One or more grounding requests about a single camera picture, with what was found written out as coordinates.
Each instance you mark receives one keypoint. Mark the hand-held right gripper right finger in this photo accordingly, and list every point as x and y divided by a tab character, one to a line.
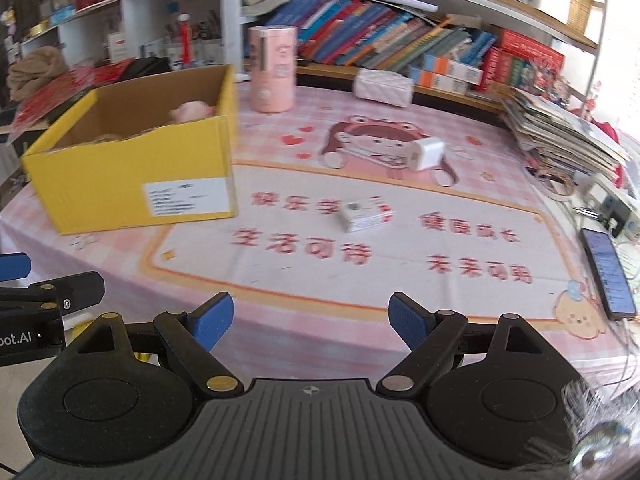
406	321

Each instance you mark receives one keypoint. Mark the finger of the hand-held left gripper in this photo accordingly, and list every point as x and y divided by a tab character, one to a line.
75	287
14	267

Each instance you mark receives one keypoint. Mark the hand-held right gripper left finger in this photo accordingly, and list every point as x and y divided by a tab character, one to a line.
212	321

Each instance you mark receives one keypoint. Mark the yellow cardboard box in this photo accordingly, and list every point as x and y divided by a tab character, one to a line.
100	170

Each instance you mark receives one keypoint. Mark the pink plush toy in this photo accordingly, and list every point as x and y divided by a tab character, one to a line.
192	111

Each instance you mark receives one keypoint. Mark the pink printed desk mat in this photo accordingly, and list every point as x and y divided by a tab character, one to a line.
310	280

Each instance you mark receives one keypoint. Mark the small white red carton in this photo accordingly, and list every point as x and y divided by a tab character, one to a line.
367	215

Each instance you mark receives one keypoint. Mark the white charger adapter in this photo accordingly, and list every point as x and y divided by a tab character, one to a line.
427	155

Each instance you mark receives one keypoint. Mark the red paper packet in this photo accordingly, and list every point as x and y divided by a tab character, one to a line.
60	90

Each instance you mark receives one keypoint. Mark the brown cloth bundle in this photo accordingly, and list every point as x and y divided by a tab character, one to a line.
37	72

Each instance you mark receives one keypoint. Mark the black smartphone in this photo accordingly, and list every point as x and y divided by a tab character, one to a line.
610	275

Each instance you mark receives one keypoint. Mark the black electronic keyboard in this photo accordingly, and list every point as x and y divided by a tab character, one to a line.
145	67

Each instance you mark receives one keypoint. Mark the white quilted pouch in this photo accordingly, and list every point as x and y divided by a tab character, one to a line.
382	87

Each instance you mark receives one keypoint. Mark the white power strip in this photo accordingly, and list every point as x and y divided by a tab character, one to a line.
610	205

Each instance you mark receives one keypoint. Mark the orange white carton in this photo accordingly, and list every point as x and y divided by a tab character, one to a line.
437	82
450	67

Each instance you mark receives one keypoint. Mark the white box red label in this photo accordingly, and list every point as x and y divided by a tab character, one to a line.
117	47

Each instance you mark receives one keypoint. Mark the stack of magazines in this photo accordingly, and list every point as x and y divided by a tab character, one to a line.
565	130

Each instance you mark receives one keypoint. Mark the pink cylindrical container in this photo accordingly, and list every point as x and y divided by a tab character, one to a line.
272	70

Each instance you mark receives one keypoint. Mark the red tassel ornament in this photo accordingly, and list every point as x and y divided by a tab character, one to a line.
185	40

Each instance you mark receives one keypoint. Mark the pen holder with pens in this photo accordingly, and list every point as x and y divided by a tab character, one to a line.
202	45

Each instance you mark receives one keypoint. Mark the red boxed book set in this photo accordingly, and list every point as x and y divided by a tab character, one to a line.
525	62

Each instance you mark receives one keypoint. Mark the row of leaning colourful books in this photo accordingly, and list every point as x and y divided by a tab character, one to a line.
380	30

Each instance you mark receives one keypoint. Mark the white bookshelf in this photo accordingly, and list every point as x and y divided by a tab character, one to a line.
230	10

